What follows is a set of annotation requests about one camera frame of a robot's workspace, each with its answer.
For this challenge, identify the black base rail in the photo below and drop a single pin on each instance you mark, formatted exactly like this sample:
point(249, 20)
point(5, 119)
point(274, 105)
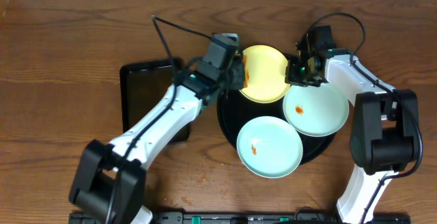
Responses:
point(301, 217)

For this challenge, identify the pale blue plate front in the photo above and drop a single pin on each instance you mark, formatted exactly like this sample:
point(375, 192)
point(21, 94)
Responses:
point(269, 147)

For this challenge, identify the pale green plate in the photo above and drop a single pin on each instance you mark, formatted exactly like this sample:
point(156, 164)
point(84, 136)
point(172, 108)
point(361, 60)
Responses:
point(316, 111)

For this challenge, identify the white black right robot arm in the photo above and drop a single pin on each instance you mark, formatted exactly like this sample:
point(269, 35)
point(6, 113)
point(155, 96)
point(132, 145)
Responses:
point(385, 141)

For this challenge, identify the yellow plate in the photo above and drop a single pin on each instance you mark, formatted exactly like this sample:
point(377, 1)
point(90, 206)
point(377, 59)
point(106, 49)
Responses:
point(266, 66)

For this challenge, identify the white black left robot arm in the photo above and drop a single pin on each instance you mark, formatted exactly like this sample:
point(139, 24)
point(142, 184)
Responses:
point(110, 179)

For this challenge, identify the round black tray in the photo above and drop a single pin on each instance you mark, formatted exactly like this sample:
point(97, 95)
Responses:
point(234, 110)

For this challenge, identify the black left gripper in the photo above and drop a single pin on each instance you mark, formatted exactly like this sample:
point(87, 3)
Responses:
point(237, 72)

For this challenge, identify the black rectangular water tray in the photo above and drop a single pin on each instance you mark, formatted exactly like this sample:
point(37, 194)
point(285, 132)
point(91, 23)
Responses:
point(142, 86)

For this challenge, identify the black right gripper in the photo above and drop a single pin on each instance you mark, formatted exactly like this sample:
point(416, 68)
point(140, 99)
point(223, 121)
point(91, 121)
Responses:
point(291, 78)

